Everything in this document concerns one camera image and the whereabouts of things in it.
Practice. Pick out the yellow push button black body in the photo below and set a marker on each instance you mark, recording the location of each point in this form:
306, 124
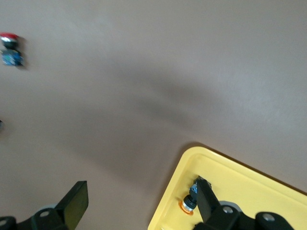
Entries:
190, 198

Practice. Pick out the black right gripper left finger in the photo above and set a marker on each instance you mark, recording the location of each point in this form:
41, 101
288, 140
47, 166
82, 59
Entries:
73, 208

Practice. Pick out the yellow plastic tray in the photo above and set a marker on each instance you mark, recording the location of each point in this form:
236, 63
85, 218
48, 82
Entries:
251, 198

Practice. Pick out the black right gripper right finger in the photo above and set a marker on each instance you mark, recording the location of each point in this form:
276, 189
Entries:
208, 208

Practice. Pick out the red mushroom button black body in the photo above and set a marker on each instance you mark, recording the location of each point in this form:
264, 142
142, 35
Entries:
10, 57
1, 125

